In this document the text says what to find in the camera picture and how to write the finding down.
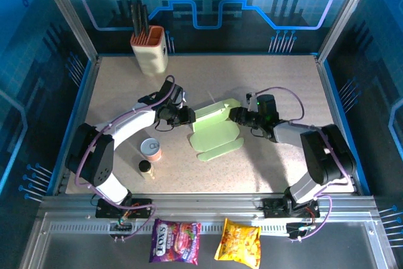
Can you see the small bottle black cap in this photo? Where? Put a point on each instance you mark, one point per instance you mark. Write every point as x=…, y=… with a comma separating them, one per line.
x=146, y=168

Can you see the aluminium side rail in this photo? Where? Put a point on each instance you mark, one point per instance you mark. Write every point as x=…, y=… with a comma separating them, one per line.
x=75, y=108
x=341, y=99

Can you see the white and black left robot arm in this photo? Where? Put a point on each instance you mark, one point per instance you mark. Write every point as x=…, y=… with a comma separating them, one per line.
x=97, y=155

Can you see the light green paper box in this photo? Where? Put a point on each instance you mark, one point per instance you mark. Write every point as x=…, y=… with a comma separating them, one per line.
x=214, y=136

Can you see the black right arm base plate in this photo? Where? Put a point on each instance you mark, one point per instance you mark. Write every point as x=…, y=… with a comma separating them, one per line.
x=272, y=207

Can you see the pink tin can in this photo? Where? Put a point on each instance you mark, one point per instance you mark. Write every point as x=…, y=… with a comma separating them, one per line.
x=151, y=149

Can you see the purple candy bag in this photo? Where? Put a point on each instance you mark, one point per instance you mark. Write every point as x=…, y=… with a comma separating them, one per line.
x=174, y=240

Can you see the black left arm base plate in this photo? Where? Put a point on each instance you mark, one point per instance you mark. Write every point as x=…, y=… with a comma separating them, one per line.
x=141, y=207

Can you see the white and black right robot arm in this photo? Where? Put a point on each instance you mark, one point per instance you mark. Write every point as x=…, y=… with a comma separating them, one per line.
x=324, y=155

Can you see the aluminium frame post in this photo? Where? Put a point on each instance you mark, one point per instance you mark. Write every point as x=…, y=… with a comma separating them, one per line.
x=346, y=14
x=67, y=14

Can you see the aluminium frame rail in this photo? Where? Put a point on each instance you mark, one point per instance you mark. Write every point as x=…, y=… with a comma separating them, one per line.
x=204, y=203

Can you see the cream knife block orange top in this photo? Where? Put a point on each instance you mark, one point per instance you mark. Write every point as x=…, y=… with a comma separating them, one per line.
x=151, y=58

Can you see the small black circuit board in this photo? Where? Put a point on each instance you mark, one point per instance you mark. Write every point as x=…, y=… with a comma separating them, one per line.
x=299, y=228
x=121, y=227

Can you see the yellow snack bag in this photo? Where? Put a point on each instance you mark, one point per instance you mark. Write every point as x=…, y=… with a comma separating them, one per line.
x=239, y=243

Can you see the slotted aluminium strip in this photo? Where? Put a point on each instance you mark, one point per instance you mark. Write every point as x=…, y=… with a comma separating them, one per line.
x=207, y=228

